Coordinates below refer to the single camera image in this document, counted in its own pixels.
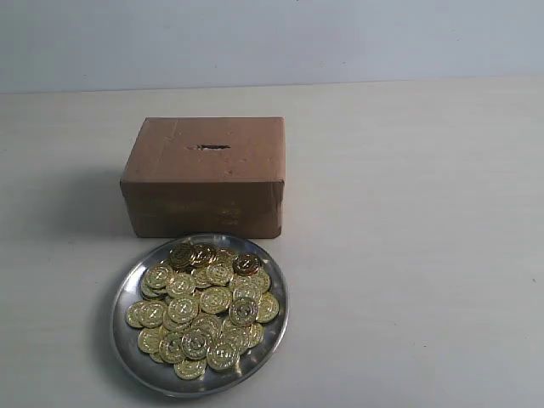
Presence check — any brown cardboard slotted box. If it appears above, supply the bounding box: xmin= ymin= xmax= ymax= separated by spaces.
xmin=120 ymin=116 xmax=286 ymax=239

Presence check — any dark gold coin top right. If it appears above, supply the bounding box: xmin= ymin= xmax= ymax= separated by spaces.
xmin=232 ymin=252 xmax=261 ymax=276

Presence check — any gold coin right edge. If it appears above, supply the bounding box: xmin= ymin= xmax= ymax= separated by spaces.
xmin=257 ymin=292 xmax=280 ymax=323

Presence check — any gold coin top left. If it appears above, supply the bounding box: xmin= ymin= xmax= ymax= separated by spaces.
xmin=168 ymin=243 xmax=193 ymax=269

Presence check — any gold coin centre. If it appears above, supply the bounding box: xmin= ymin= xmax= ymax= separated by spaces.
xmin=200 ymin=286 xmax=232 ymax=315

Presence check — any gold coin bottom right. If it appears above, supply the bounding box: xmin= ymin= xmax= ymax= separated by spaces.
xmin=207 ymin=339 xmax=240 ymax=371

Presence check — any gold coin far left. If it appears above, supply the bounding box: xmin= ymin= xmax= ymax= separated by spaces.
xmin=125 ymin=300 xmax=149 ymax=329

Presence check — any gold coin lower left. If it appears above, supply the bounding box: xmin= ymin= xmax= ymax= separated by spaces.
xmin=137 ymin=327 xmax=164 ymax=354

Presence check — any gold coin bottom front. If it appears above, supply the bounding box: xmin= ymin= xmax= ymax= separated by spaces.
xmin=173 ymin=359 xmax=207 ymax=381

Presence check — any round steel plate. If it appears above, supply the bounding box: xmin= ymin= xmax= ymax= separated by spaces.
xmin=110 ymin=233 xmax=289 ymax=399

